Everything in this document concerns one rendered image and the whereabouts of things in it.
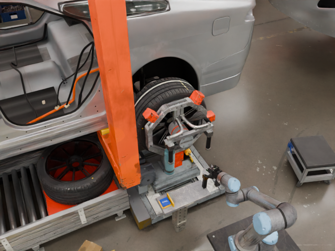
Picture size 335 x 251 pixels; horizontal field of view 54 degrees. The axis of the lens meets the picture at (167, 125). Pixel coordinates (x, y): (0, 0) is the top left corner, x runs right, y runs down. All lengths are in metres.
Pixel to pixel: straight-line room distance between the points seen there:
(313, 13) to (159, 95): 2.60
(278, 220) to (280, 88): 3.15
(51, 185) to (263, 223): 1.78
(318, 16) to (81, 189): 3.38
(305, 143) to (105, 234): 2.14
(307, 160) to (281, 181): 0.38
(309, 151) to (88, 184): 2.13
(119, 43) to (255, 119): 2.67
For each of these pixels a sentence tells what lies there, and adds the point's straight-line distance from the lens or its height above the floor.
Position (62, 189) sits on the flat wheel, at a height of 0.49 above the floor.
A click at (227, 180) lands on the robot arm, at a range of 2.40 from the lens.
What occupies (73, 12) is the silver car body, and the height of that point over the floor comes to 1.79.
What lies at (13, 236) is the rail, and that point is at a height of 0.36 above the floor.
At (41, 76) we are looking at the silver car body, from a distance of 3.47.
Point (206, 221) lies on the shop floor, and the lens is 3.22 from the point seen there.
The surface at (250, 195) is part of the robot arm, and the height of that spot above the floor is 0.82.
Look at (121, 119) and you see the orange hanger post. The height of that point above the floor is 1.27.
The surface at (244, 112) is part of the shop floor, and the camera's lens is 4.33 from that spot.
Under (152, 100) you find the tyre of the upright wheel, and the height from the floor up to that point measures 1.13.
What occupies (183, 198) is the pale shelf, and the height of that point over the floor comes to 0.45.
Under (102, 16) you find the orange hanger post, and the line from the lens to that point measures 1.83.
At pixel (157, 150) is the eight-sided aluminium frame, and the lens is 2.79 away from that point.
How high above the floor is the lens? 2.74
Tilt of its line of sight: 43 degrees down
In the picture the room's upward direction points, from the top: straight up
